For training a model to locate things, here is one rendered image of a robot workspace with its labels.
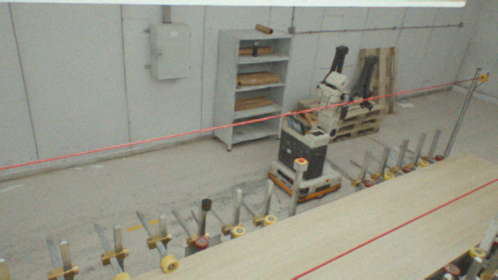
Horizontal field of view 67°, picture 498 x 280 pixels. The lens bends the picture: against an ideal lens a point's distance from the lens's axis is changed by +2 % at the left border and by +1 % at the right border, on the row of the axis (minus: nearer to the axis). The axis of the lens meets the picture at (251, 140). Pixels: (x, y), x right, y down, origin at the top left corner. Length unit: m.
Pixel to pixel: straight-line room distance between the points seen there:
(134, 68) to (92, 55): 0.47
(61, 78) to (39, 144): 0.79
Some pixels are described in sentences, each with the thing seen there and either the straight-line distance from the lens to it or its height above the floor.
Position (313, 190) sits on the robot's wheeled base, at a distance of 4.28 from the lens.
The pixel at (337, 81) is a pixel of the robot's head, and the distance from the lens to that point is 4.15.
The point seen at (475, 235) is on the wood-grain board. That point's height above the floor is 0.90.
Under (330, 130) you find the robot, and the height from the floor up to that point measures 0.77.
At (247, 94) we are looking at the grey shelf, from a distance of 5.50.
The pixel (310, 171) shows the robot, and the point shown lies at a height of 0.41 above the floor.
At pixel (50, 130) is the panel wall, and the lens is 4.69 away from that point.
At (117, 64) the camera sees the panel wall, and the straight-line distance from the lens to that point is 4.58.
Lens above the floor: 2.49
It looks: 27 degrees down
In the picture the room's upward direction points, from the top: 6 degrees clockwise
